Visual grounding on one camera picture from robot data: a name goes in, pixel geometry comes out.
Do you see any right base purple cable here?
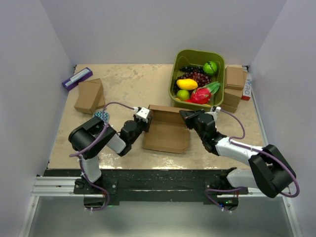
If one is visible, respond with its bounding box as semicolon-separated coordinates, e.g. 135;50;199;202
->
204;187;249;212

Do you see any green plastic basket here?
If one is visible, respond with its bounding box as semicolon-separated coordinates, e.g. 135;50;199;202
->
168;49;226;112

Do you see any folded cardboard box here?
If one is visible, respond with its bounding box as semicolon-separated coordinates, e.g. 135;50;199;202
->
225;66;244;90
221;88;242;113
74;79;105;115

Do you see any dark purple grape bunch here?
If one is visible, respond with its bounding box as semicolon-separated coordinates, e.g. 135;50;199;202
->
179;65;204;74

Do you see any green lime toy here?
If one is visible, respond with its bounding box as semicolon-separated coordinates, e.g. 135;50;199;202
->
176;89;190;101

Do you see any folded cardboard box left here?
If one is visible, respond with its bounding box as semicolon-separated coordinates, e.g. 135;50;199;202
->
74;79;105;115

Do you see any blue zigzag sponge pad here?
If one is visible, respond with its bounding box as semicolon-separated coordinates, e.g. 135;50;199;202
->
92;111;110;121

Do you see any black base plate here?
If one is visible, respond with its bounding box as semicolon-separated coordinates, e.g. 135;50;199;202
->
44;167;235;208

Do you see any folded cardboard box top right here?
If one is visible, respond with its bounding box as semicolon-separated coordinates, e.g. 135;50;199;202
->
225;66;244;90

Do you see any folded cardboard box lower right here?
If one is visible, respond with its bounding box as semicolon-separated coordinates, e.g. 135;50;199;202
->
221;88;242;113

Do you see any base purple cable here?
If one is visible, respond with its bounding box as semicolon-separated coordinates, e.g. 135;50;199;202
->
84;180;111;212
204;187;249;212

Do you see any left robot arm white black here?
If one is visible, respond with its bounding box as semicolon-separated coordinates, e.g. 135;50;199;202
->
68;115;152;194

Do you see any yellow mango toy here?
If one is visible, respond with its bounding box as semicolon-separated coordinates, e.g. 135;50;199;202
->
176;79;198;90

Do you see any purple rectangular box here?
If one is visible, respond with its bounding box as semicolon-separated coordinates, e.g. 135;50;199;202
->
62;67;93;91

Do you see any green round melon toy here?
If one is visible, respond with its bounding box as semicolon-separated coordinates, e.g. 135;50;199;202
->
203;61;218;75

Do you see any brown cardboard paper box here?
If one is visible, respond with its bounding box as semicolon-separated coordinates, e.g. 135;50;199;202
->
143;105;190;154

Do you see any pink dragon fruit toy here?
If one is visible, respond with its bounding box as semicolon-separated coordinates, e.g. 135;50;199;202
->
190;81;221;104

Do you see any white red carton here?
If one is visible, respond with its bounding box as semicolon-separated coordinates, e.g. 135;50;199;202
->
241;72;252;101

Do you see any red grape bunch in basket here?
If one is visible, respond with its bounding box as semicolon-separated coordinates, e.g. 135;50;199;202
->
177;72;212;87

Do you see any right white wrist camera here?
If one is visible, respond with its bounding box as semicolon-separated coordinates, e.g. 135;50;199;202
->
207;106;221;121

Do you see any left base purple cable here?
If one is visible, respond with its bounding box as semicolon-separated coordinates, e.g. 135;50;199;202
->
84;180;111;212

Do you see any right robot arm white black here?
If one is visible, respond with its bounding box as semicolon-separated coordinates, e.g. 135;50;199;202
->
179;107;300;198

